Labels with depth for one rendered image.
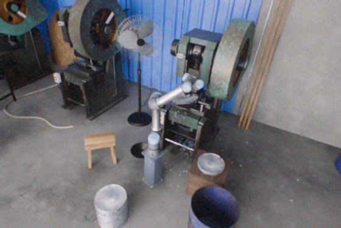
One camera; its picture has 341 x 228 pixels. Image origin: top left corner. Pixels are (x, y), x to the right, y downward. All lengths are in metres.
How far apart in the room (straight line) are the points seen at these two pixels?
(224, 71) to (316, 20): 1.70
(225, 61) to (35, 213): 2.35
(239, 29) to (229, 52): 0.24
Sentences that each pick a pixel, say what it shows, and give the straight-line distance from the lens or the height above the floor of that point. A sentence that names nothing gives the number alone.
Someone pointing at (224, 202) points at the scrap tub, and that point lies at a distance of 2.42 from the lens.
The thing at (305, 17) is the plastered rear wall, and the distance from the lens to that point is 3.60.
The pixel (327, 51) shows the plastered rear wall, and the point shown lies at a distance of 3.70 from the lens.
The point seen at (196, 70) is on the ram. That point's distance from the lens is 2.67.
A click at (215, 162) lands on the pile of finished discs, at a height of 0.39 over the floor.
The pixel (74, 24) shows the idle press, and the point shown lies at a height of 1.45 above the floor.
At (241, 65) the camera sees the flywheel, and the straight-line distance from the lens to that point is 2.51.
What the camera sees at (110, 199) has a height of 0.32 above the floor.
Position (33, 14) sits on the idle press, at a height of 1.17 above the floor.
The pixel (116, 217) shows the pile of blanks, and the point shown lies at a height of 0.19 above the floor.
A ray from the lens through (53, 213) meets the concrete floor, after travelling 2.81.
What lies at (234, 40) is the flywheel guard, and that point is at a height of 1.62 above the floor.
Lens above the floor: 2.23
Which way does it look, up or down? 36 degrees down
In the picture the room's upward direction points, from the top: 5 degrees clockwise
